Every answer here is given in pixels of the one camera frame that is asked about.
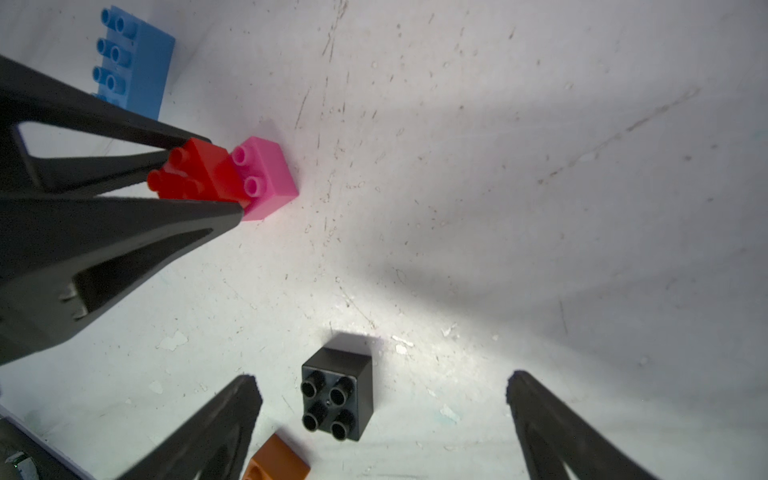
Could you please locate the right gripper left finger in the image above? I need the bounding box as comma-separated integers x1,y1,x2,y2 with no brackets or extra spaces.
121,375,262,479

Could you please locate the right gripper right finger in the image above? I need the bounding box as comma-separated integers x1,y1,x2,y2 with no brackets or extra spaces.
506,370,654,479

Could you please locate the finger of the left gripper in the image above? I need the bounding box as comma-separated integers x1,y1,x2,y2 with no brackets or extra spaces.
1,57,206,195
1,196,243,364

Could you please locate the blue long lego brick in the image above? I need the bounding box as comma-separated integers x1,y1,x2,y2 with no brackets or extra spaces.
92,6,175,120

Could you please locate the red square lego brick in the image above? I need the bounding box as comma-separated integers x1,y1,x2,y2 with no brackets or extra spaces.
147,138,251,207

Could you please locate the pink square lego brick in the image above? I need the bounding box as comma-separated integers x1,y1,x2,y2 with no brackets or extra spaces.
230,136,299,221

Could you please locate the orange square lego brick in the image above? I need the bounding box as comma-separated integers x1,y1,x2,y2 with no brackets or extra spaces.
242,433,311,480

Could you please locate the black square lego brick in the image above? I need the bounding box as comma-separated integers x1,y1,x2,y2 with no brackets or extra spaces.
300,347,374,442

